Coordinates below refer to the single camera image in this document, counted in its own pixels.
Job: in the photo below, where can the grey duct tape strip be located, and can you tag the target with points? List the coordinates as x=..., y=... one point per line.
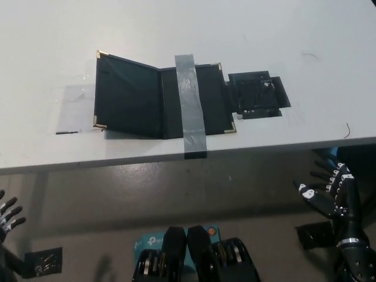
x=191, y=114

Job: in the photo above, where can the black tape patch on desk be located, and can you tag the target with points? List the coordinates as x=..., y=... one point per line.
x=252, y=94

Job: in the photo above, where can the black diary with gold corners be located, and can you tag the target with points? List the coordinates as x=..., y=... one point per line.
x=129, y=97

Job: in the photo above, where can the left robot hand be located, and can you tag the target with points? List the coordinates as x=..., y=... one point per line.
x=8, y=218

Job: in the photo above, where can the teal router box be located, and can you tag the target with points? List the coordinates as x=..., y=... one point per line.
x=148, y=241

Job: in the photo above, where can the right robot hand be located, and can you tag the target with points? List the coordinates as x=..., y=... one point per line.
x=348, y=205

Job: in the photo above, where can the clear plastic tape sheet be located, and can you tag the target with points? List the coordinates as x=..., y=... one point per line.
x=75, y=108

